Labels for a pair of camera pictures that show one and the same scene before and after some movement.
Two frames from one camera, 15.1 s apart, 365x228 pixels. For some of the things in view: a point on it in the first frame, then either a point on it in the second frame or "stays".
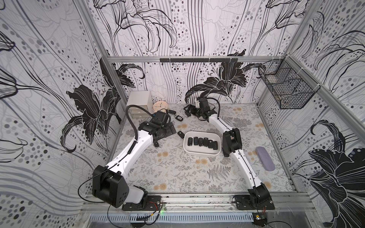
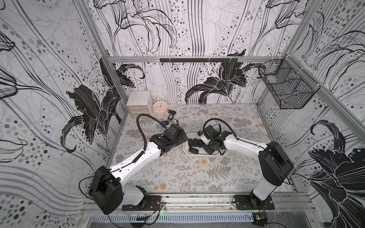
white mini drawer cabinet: [143, 99] stays
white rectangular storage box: [202, 143] stays
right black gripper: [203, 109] -> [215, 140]
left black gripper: [167, 131] -> [180, 139]
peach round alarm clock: [160, 106] stays
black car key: [200, 141] stays
